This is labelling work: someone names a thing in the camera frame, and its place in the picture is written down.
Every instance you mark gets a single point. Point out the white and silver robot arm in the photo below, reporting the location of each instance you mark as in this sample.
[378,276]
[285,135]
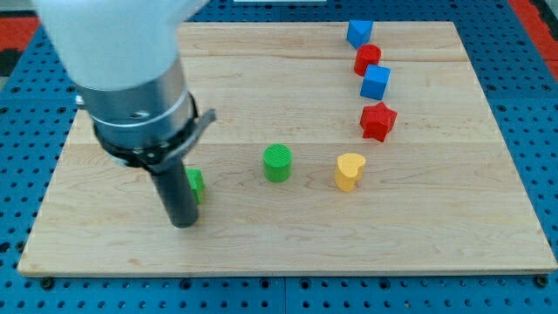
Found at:
[123,57]

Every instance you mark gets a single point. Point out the green star block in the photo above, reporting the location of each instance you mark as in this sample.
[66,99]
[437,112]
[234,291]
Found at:
[196,182]

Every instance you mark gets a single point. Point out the red star block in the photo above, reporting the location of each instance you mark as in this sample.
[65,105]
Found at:
[377,121]

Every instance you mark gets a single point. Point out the green cylinder block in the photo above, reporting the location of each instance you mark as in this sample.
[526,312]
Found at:
[277,159]

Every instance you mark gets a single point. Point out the yellow heart block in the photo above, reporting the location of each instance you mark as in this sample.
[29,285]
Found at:
[348,171]

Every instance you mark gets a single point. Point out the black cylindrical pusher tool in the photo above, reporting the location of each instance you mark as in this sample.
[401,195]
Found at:
[176,194]

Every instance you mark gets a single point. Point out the blue cube block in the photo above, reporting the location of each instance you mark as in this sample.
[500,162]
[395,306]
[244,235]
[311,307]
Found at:
[375,82]

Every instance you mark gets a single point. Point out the red cylinder block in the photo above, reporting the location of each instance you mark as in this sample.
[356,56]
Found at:
[367,54]

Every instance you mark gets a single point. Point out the blue triangular prism block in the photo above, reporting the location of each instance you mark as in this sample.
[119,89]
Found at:
[359,32]

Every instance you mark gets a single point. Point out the light wooden board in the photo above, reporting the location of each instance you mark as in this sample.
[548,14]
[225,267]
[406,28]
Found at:
[440,196]

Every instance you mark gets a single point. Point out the black cable clamp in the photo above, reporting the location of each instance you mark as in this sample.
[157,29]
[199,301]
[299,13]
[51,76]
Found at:
[158,143]

